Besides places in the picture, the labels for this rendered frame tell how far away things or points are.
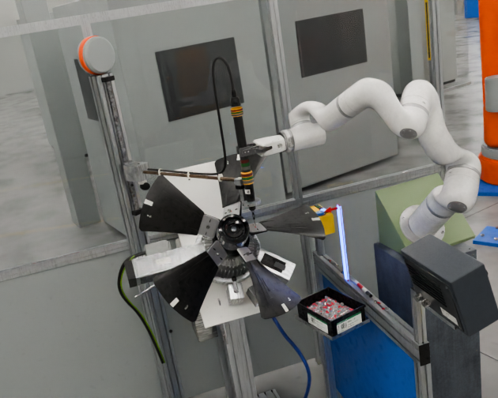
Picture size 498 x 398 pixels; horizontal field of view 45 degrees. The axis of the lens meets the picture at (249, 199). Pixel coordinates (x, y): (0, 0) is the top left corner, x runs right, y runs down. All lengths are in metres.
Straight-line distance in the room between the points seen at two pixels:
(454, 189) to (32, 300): 1.96
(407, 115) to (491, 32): 4.09
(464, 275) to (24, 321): 2.10
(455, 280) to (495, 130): 4.26
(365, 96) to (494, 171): 4.05
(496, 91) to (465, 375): 3.39
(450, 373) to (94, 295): 1.66
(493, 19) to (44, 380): 4.67
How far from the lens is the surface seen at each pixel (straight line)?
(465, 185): 2.21
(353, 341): 2.70
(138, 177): 2.61
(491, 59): 6.05
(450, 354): 2.73
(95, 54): 2.62
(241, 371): 2.64
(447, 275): 1.71
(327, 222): 2.65
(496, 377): 3.44
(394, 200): 2.59
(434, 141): 2.09
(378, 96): 1.98
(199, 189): 2.57
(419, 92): 2.02
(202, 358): 3.30
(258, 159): 2.37
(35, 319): 3.09
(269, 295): 2.18
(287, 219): 2.34
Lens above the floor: 2.01
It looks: 18 degrees down
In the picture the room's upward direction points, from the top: 9 degrees counter-clockwise
